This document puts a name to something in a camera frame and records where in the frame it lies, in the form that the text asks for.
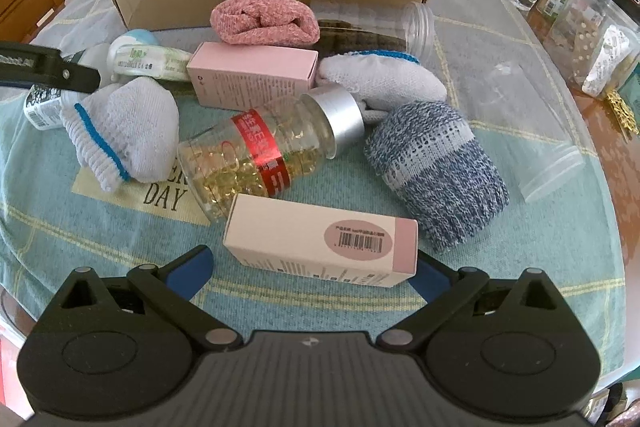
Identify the pink knit sock roll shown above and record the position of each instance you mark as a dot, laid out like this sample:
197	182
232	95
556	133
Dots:
260	19

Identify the small white labelled bottle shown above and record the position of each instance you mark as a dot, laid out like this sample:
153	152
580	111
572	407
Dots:
42	109

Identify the white round container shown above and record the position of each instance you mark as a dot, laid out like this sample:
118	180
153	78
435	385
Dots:
95	59

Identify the capsule bottle silver cap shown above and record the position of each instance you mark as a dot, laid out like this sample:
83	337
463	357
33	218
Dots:
240	157

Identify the white sock blue stripe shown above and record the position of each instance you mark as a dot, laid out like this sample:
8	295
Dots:
385	77
135	132

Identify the clear bag white label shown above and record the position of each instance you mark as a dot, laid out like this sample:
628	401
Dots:
607	57

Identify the pink carton box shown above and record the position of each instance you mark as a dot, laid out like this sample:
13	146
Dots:
250	74

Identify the light blue bowl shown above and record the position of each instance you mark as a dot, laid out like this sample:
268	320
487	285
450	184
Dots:
137	38

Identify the pink carton box barcode sticker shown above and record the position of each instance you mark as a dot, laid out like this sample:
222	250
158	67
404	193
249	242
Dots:
300	232

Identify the green checked tablecloth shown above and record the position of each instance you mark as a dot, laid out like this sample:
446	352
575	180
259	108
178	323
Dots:
75	217

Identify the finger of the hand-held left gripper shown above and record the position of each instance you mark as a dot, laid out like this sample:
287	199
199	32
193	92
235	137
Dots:
75	77

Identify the blue knit sock roll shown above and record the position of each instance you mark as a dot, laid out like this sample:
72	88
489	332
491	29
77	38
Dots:
440	177

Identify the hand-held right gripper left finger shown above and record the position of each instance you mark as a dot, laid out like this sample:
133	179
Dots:
192	273

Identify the clear plastic storage jar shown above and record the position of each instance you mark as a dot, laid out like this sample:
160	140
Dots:
575	27

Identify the clear plastic cup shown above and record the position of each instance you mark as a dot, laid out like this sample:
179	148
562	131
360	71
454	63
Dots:
540	157

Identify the white cream tube green print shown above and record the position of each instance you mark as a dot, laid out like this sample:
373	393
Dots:
155	62

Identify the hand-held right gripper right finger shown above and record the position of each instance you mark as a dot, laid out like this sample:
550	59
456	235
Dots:
432	274

